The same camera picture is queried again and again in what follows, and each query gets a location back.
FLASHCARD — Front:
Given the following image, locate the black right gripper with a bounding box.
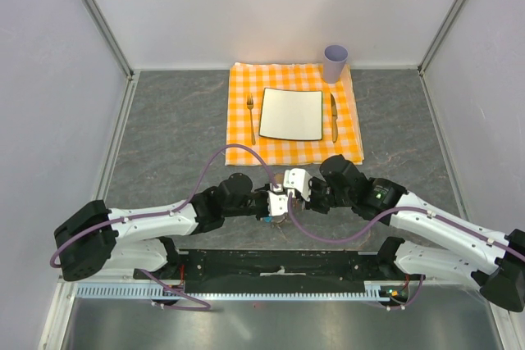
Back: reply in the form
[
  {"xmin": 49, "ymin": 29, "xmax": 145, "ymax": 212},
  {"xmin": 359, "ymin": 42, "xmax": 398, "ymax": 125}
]
[{"xmin": 295, "ymin": 176, "xmax": 353, "ymax": 215}]

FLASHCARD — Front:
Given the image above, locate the metal key organizer blue handle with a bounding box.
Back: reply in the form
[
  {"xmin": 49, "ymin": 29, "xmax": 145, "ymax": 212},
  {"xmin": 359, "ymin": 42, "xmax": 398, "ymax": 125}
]
[{"xmin": 263, "ymin": 172, "xmax": 304, "ymax": 227}]

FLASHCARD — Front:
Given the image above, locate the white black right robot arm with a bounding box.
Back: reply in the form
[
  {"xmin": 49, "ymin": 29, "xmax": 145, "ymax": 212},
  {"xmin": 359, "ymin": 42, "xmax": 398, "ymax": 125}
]
[{"xmin": 288, "ymin": 155, "xmax": 524, "ymax": 312}]

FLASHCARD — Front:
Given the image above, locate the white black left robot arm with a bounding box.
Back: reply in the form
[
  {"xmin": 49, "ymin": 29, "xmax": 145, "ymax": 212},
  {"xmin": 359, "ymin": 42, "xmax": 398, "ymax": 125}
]
[{"xmin": 51, "ymin": 173, "xmax": 272, "ymax": 282}]

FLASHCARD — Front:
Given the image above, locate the orange white checkered cloth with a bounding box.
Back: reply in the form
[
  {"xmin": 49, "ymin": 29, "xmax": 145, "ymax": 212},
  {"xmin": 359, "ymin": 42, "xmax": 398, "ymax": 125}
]
[{"xmin": 226, "ymin": 62, "xmax": 364, "ymax": 166}]

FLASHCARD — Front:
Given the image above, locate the gold knife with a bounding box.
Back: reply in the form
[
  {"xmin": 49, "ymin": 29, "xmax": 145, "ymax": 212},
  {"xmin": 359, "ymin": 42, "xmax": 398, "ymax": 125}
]
[{"xmin": 331, "ymin": 94, "xmax": 339, "ymax": 143}]

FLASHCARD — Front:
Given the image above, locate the white square plate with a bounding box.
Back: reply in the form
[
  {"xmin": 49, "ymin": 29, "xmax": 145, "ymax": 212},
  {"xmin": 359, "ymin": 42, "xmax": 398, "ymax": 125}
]
[{"xmin": 259, "ymin": 88, "xmax": 323, "ymax": 141}]

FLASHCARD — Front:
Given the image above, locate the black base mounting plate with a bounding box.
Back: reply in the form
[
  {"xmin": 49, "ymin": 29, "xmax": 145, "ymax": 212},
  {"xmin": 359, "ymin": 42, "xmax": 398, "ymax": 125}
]
[{"xmin": 152, "ymin": 249, "xmax": 405, "ymax": 294}]

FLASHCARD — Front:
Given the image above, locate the lilac plastic cup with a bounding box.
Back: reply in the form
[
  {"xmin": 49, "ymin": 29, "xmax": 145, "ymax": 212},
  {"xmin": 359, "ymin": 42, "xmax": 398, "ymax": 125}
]
[{"xmin": 322, "ymin": 44, "xmax": 349, "ymax": 84}]

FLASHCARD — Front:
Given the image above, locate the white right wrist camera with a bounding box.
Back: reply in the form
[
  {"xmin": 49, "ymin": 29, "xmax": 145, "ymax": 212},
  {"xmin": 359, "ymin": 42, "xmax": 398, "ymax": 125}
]
[{"xmin": 282, "ymin": 168, "xmax": 312, "ymax": 202}]

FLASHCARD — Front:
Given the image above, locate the light blue cable duct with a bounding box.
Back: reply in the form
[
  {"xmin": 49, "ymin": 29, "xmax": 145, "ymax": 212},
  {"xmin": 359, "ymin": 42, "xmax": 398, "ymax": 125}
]
[{"xmin": 75, "ymin": 283, "xmax": 408, "ymax": 302}]

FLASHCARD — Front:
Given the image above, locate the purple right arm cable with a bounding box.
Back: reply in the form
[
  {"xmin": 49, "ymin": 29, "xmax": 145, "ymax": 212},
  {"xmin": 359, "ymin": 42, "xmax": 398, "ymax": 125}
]
[{"xmin": 286, "ymin": 189, "xmax": 525, "ymax": 310}]

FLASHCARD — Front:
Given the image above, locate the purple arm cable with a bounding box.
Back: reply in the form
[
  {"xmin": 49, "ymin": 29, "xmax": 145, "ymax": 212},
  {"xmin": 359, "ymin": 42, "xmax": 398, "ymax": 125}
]
[
  {"xmin": 49, "ymin": 143, "xmax": 284, "ymax": 311},
  {"xmin": 286, "ymin": 189, "xmax": 525, "ymax": 310}
]

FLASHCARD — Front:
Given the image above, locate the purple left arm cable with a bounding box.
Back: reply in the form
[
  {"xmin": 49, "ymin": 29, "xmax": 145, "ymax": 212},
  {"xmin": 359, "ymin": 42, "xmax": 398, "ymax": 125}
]
[{"xmin": 49, "ymin": 143, "xmax": 284, "ymax": 311}]

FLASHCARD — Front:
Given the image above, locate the right aluminium frame post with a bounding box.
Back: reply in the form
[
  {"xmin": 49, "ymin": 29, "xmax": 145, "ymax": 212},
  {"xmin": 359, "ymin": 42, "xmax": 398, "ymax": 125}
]
[{"xmin": 417, "ymin": 0, "xmax": 468, "ymax": 77}]

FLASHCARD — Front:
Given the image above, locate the aluminium frame post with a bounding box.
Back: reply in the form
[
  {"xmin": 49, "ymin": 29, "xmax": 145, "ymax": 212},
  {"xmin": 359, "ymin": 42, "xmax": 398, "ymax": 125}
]
[
  {"xmin": 417, "ymin": 0, "xmax": 468, "ymax": 77},
  {"xmin": 81, "ymin": 0, "xmax": 135, "ymax": 80}
]

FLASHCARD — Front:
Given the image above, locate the left aluminium frame post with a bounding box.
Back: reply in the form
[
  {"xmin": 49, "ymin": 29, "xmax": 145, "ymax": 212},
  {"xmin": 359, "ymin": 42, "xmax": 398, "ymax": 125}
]
[{"xmin": 81, "ymin": 0, "xmax": 135, "ymax": 80}]

